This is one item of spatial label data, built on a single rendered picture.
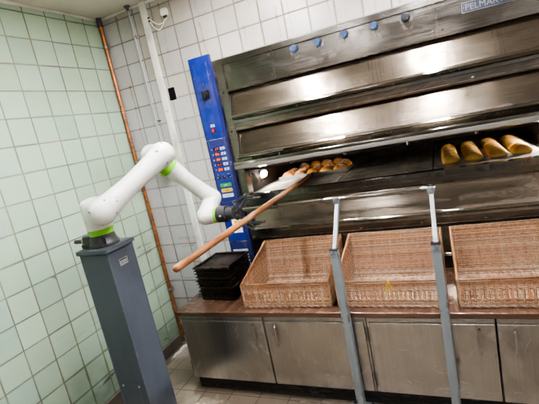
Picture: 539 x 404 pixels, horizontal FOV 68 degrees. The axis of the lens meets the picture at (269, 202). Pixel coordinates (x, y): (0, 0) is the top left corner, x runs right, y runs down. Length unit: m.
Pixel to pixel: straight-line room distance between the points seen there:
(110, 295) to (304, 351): 1.11
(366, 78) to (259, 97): 0.69
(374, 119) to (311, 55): 0.54
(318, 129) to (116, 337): 1.64
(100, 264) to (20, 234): 0.60
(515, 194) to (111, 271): 2.15
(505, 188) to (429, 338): 0.93
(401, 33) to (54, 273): 2.42
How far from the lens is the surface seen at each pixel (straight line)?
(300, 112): 2.59
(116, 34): 3.30
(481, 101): 2.47
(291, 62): 2.62
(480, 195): 2.54
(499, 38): 2.50
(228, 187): 2.83
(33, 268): 2.64
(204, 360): 2.84
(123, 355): 2.36
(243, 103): 2.73
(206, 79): 2.82
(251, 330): 2.53
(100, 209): 1.98
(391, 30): 2.51
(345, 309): 2.18
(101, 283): 2.22
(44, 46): 2.99
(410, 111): 2.47
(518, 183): 2.57
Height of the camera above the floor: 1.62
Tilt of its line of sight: 11 degrees down
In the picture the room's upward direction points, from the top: 12 degrees counter-clockwise
